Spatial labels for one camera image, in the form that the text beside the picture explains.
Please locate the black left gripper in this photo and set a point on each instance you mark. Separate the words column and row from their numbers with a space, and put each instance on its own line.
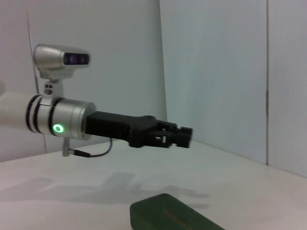
column 112, row 127

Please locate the green glasses case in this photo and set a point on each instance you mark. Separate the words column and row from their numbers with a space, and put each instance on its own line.
column 172, row 213

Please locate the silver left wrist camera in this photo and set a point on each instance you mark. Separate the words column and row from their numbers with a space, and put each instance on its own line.
column 55, row 60

